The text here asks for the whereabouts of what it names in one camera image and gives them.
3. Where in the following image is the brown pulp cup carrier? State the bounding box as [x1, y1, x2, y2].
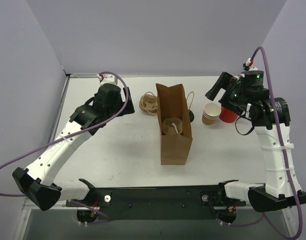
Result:
[162, 117, 183, 135]
[139, 91, 158, 116]

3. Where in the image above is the brown paper bag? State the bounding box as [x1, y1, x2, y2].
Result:
[156, 83, 192, 165]

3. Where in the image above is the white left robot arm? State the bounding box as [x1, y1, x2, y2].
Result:
[13, 72, 135, 211]

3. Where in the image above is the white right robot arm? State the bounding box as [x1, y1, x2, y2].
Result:
[205, 70, 306, 213]

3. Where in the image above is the red plastic cup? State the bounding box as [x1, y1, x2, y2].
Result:
[219, 107, 237, 123]

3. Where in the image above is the stack of paper cups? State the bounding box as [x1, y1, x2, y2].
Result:
[202, 102, 221, 125]

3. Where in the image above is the stack of black lids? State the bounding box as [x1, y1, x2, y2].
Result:
[189, 111, 195, 122]

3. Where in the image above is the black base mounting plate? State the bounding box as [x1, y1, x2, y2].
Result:
[66, 185, 246, 220]

